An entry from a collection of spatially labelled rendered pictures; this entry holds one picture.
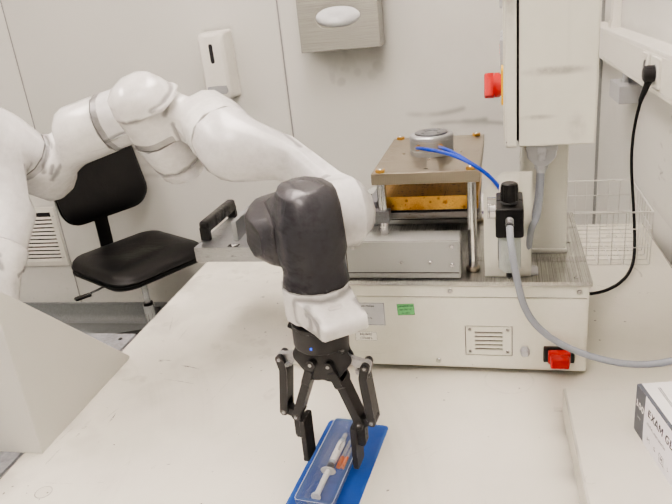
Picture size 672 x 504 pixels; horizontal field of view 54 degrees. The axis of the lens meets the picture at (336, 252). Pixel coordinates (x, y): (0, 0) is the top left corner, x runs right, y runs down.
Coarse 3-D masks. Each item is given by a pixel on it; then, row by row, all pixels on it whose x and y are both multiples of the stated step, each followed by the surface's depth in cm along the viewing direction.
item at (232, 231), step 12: (240, 216) 129; (216, 228) 136; (228, 228) 136; (240, 228) 129; (216, 240) 129; (228, 240) 129; (240, 240) 128; (204, 252) 127; (216, 252) 126; (228, 252) 125; (240, 252) 125
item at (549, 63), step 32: (512, 0) 93; (544, 0) 92; (576, 0) 91; (512, 32) 94; (544, 32) 93; (576, 32) 92; (512, 64) 96; (544, 64) 95; (576, 64) 94; (512, 96) 98; (544, 96) 97; (576, 96) 96; (512, 128) 99; (544, 128) 98; (576, 128) 97; (544, 160) 103; (544, 192) 113; (544, 224) 116
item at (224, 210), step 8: (232, 200) 141; (216, 208) 136; (224, 208) 136; (232, 208) 140; (208, 216) 131; (216, 216) 132; (224, 216) 136; (232, 216) 142; (200, 224) 129; (208, 224) 129; (216, 224) 132; (200, 232) 129; (208, 232) 129; (208, 240) 130
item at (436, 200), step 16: (400, 192) 116; (416, 192) 116; (432, 192) 115; (448, 192) 114; (464, 192) 113; (480, 192) 122; (400, 208) 115; (416, 208) 114; (432, 208) 114; (448, 208) 113; (464, 208) 112
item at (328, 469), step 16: (336, 432) 101; (320, 448) 98; (336, 448) 97; (320, 464) 94; (336, 464) 94; (304, 480) 92; (320, 480) 91; (336, 480) 91; (304, 496) 89; (320, 496) 88
